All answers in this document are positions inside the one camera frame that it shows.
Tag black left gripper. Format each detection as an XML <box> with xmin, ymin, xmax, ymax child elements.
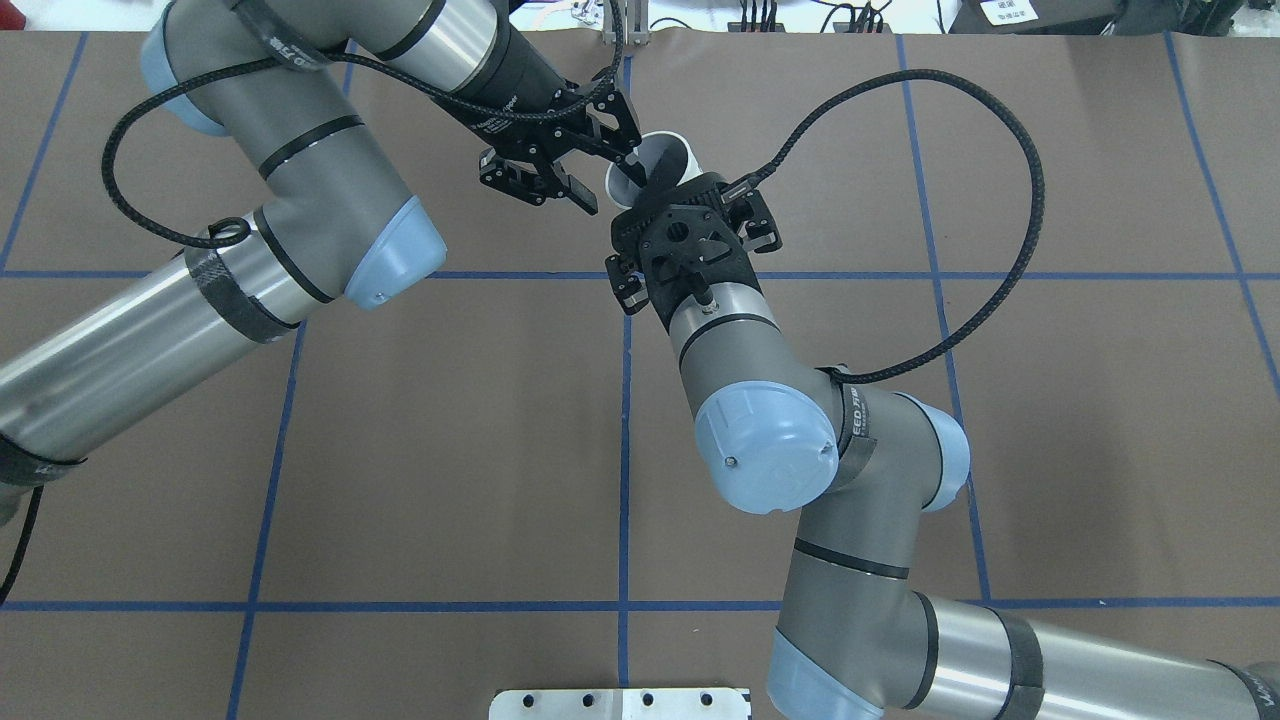
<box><xmin>477</xmin><ymin>79</ymin><xmax>643</xmax><ymax>217</ymax></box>

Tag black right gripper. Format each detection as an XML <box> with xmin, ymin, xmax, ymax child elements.
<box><xmin>605</xmin><ymin>173</ymin><xmax>783</xmax><ymax>316</ymax></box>

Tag white ribbed plastic cup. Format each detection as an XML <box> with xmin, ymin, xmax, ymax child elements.
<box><xmin>605</xmin><ymin>129</ymin><xmax>704</xmax><ymax>211</ymax></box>

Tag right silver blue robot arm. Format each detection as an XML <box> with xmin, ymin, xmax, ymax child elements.
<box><xmin>605</xmin><ymin>168</ymin><xmax>1277</xmax><ymax>719</ymax></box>

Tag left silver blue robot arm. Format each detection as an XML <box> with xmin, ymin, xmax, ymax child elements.
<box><xmin>3</xmin><ymin>1</ymin><xmax>644</xmax><ymax>521</ymax></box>

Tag aluminium frame post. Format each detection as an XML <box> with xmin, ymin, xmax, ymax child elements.
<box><xmin>591</xmin><ymin>0</ymin><xmax>653</xmax><ymax>47</ymax></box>

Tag black braided right camera cable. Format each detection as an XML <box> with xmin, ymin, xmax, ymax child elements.
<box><xmin>722</xmin><ymin>68</ymin><xmax>1046</xmax><ymax>386</ymax></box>

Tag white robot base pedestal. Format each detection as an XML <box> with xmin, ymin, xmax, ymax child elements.
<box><xmin>488</xmin><ymin>687</ymin><xmax>754</xmax><ymax>719</ymax></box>

